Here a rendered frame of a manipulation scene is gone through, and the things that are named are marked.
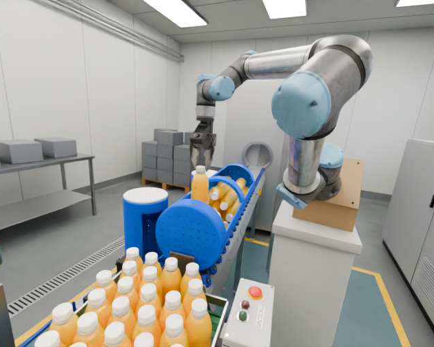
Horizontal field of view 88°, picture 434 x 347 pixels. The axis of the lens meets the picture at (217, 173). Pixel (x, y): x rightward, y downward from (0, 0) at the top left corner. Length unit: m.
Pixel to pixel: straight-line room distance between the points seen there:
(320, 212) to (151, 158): 4.19
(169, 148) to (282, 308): 3.84
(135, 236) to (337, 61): 1.36
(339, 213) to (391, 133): 5.00
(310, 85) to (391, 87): 5.54
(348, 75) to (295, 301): 0.92
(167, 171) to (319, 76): 4.36
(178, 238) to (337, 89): 0.73
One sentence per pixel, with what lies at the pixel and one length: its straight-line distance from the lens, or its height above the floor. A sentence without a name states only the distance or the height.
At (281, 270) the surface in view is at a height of 0.95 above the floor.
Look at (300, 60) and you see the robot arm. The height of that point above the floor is 1.71.
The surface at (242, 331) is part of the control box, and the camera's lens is 0.62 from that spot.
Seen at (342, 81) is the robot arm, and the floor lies 1.64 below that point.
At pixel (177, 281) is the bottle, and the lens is 0.80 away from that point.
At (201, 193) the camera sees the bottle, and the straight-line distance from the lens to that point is 0.91.
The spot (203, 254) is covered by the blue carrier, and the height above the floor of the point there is 1.04.
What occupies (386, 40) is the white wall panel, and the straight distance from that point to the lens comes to 6.10.
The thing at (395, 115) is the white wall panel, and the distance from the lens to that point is 5.97.
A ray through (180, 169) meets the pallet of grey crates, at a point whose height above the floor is 0.49.
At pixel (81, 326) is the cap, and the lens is 0.65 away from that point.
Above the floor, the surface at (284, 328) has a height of 0.66.
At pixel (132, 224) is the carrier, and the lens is 1.50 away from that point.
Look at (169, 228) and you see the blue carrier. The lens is 0.93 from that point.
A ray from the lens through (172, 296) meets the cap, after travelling 0.67.
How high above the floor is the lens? 1.56
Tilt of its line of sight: 14 degrees down
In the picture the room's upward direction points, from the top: 4 degrees clockwise
